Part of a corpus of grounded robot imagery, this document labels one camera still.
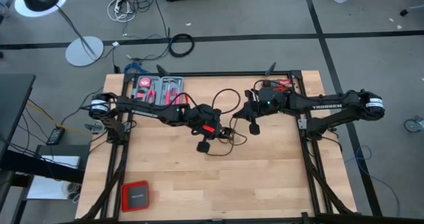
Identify blue floor cable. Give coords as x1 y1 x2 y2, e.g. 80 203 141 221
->
344 145 401 218

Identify long black cord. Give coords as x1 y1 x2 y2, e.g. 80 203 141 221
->
204 116 248 157

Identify grey caster wheel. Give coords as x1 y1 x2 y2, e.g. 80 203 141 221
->
403 115 424 134

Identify red-handled hammer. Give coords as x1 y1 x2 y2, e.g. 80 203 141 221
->
162 79 182 105

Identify floor lamp with grey base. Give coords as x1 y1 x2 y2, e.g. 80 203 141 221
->
15 0 105 68

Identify black aluminium frame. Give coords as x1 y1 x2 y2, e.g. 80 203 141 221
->
78 70 358 224

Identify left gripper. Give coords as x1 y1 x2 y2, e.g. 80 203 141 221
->
189 105 226 154

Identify long black floor cable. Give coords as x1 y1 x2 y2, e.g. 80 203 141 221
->
145 0 172 39

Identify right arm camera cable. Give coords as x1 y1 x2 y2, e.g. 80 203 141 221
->
252 79 276 95

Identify white power strip cable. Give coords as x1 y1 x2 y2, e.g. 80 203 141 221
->
107 0 137 23

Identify grey tool kit case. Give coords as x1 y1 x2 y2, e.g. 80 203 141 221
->
131 75 185 106

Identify small black cord spool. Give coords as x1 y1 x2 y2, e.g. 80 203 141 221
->
221 126 235 140

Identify black power adapter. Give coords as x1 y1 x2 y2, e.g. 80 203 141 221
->
46 127 66 146

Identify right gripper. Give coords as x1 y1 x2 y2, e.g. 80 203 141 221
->
233 90 266 135

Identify white box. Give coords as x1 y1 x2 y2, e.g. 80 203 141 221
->
26 154 83 201

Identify black stand beam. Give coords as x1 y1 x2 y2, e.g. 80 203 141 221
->
0 149 86 224

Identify red-handled pliers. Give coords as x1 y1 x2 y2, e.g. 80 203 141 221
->
144 88 158 104

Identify grey metal bracket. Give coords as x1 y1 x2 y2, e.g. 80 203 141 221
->
84 123 103 135

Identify coiled black floor cable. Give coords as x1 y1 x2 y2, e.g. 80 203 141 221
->
168 33 195 58

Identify blue cable bundle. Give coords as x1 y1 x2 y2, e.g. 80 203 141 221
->
124 61 152 75

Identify office chair base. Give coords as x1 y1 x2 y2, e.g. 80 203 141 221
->
399 0 424 18

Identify black desk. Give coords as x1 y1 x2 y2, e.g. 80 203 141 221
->
0 73 36 162

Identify red-rimmed black box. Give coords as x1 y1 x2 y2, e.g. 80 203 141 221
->
121 180 150 213

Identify yellow floor cable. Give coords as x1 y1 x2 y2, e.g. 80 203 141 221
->
26 101 94 137

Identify red black cordless drill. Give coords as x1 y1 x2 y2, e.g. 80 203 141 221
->
256 79 294 92

